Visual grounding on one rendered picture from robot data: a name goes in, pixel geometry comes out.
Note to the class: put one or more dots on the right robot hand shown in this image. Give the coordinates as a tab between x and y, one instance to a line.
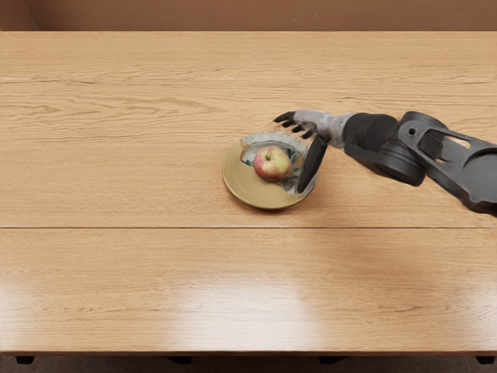
319	123

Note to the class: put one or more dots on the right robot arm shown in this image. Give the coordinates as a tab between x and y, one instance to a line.
411	151

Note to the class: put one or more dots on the red yellow apple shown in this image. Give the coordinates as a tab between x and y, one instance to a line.
272	163

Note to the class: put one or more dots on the gold patterned plate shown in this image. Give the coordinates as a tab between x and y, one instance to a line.
248	186

